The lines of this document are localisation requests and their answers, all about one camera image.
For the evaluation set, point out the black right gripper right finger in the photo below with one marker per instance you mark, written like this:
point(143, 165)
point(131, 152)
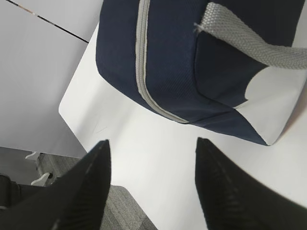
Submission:
point(233, 200)

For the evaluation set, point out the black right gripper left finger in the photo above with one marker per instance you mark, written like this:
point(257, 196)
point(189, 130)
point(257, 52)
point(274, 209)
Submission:
point(75, 201)

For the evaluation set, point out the navy blue lunch bag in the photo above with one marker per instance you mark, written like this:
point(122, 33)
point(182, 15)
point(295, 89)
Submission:
point(234, 67)

